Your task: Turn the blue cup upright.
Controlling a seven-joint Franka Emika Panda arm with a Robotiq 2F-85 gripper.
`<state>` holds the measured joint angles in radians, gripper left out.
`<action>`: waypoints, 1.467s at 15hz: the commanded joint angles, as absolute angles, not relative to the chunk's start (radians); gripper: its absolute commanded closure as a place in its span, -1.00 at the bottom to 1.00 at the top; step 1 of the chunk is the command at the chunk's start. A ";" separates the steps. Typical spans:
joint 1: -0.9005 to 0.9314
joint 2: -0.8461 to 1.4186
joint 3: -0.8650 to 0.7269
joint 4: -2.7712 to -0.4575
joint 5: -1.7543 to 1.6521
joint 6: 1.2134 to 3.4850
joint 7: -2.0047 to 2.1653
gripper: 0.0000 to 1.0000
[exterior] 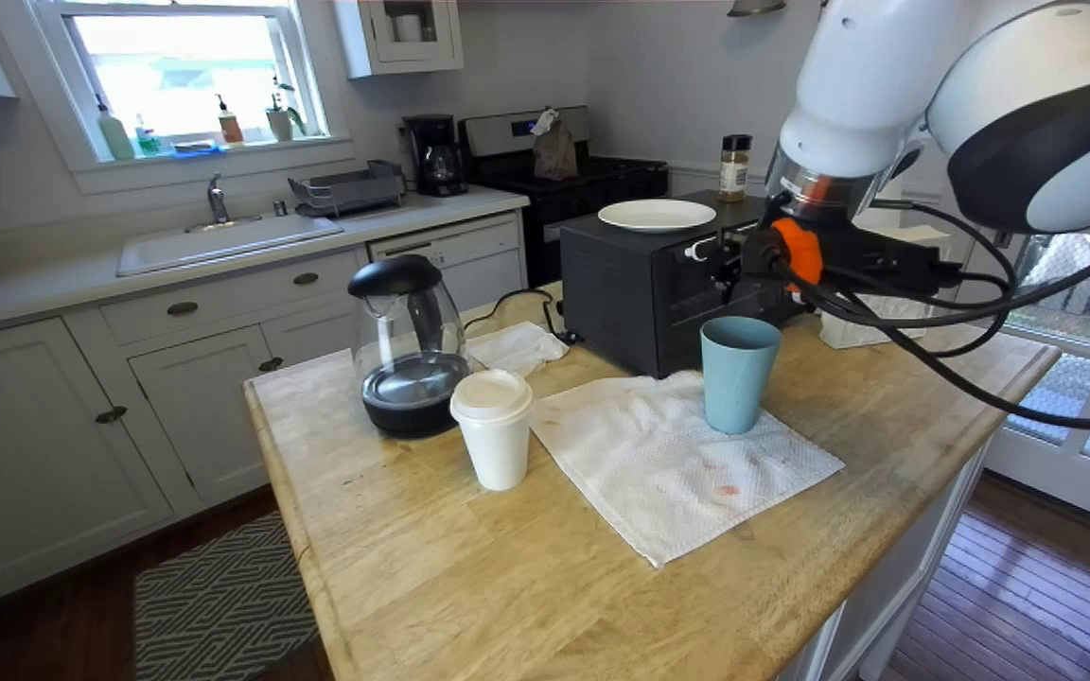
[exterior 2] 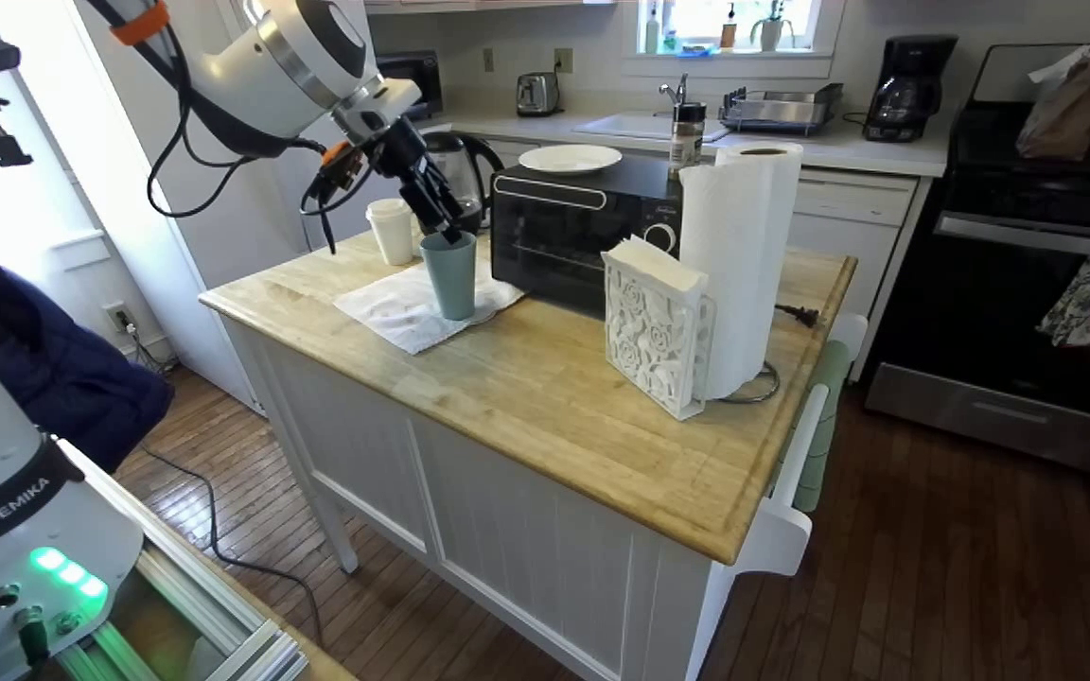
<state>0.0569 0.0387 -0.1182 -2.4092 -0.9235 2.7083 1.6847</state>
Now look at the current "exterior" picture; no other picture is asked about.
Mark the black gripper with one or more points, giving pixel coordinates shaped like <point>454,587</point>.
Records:
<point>763,264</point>

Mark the blue plastic cup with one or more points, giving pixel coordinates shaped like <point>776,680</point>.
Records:
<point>736,375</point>

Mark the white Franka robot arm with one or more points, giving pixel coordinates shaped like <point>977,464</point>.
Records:
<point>900,87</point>

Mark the white lidded paper cup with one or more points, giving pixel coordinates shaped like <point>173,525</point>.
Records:
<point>492,433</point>

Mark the white round plate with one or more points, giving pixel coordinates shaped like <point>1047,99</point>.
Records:
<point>655,216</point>

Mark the pepper grinder bottle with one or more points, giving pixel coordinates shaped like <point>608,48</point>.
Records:
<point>736,169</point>

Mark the black toaster oven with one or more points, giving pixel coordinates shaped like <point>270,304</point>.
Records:
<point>632,302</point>

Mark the black kitchen stove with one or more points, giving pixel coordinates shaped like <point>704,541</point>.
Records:
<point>597,181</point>

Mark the brown paper bag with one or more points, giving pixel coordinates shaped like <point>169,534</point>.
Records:
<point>554,150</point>

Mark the white stained paper towel sheet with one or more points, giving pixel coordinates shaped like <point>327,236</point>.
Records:
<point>673,469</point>

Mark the small white napkin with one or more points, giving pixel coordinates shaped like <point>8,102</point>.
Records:
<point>511,344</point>

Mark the black coffee maker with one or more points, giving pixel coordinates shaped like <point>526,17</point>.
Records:
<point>432,152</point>

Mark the black glass electric kettle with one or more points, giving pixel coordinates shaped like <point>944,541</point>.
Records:
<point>406,348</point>

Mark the white wooden kitchen island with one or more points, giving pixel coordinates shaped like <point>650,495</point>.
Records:
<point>597,592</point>

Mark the grey dish rack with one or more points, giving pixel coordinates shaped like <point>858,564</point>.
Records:
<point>346,191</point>

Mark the white spray bottle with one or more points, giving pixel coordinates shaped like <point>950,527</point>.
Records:
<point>282,116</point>

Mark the white kitchen sink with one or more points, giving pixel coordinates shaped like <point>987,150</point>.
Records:
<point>225,244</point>

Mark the chrome sink faucet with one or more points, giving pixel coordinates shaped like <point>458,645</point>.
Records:
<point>216,199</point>

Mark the orange soap bottle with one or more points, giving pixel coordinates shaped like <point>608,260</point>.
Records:
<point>229,123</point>

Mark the blue sponge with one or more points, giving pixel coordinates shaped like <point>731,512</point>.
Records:
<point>189,150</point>

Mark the white base cabinets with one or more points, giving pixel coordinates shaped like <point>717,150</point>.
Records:
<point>189,363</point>

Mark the grey patterned rug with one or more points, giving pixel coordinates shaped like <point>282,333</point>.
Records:
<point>225,606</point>

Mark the clear soap bottle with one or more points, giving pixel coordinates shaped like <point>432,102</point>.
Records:
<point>116,133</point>

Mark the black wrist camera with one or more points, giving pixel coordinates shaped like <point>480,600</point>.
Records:
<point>878,264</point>

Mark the white wall cabinet glass door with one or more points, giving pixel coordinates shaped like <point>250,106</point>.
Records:
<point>400,37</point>

